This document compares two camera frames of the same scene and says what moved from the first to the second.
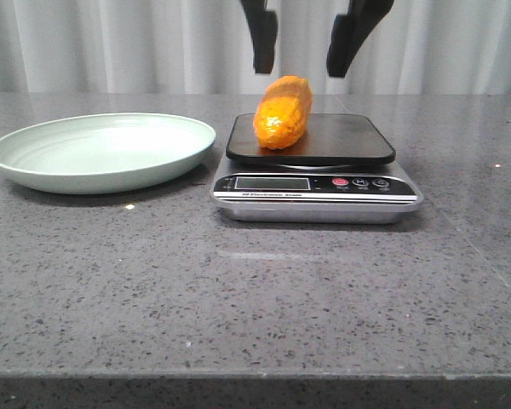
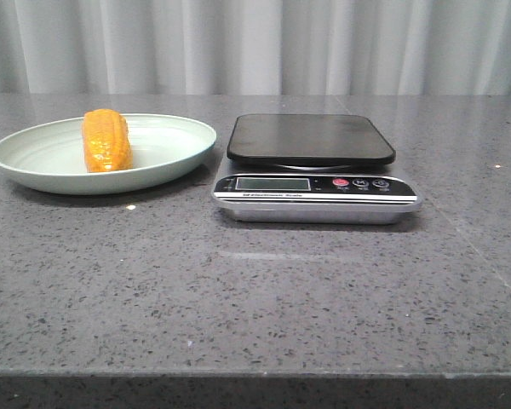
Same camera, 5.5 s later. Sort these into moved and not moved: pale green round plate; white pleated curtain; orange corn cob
Moved: orange corn cob
Not moved: white pleated curtain; pale green round plate
